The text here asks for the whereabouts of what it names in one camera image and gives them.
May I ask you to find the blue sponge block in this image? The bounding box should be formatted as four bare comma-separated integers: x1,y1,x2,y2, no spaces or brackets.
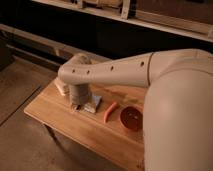
83,94,101,113

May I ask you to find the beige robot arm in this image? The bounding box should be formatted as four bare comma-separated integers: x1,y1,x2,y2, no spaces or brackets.
58,49,213,171

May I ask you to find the orange carrot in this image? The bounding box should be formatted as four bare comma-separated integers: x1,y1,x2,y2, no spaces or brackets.
103,102,119,123

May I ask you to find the wooden table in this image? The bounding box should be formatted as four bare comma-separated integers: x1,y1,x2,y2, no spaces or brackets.
24,82,146,171

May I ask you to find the red ceramic bowl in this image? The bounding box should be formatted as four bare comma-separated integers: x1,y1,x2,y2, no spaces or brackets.
120,106,143,132

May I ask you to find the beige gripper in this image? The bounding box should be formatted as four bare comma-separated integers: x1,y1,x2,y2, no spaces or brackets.
69,84,91,105

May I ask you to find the white wall shelf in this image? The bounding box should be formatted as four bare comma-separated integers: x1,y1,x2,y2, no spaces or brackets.
33,0,213,43

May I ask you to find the white ceramic cup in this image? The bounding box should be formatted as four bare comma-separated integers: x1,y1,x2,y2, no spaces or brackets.
54,78,69,96

